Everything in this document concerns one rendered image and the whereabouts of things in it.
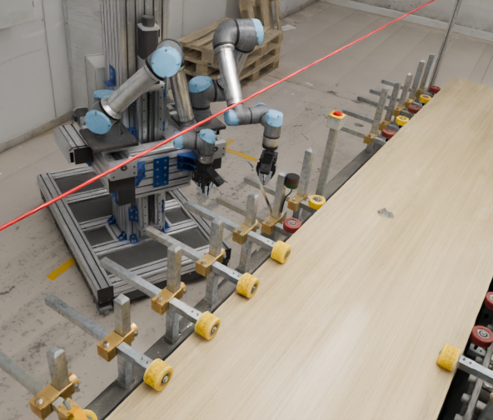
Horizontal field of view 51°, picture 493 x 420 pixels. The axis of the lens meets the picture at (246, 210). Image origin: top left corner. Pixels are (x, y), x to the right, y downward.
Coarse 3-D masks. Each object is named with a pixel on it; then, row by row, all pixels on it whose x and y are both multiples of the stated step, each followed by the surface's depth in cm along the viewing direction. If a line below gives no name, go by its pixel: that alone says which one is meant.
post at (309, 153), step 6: (306, 150) 246; (312, 150) 246; (306, 156) 247; (312, 156) 248; (306, 162) 249; (306, 168) 250; (306, 174) 252; (300, 180) 256; (306, 180) 255; (300, 186) 257; (306, 186) 258; (300, 192) 259; (300, 210) 265; (294, 216) 268; (300, 216) 269
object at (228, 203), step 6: (222, 198) 252; (222, 204) 252; (228, 204) 250; (234, 204) 249; (234, 210) 249; (240, 210) 247; (258, 216) 243; (264, 216) 244; (276, 228) 239; (282, 228) 238; (288, 234) 237
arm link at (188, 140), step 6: (174, 132) 239; (186, 132) 239; (192, 132) 243; (180, 138) 237; (186, 138) 237; (192, 138) 238; (174, 144) 238; (180, 144) 238; (186, 144) 238; (192, 144) 238
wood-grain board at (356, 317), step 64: (448, 128) 337; (384, 192) 264; (448, 192) 271; (320, 256) 218; (384, 256) 223; (448, 256) 227; (256, 320) 185; (320, 320) 189; (384, 320) 192; (448, 320) 195; (192, 384) 161; (256, 384) 164; (320, 384) 166; (384, 384) 169; (448, 384) 171
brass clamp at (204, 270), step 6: (222, 252) 203; (204, 258) 199; (210, 258) 199; (216, 258) 199; (222, 258) 204; (198, 264) 196; (204, 264) 196; (210, 264) 197; (198, 270) 198; (204, 270) 196; (210, 270) 199; (204, 276) 198
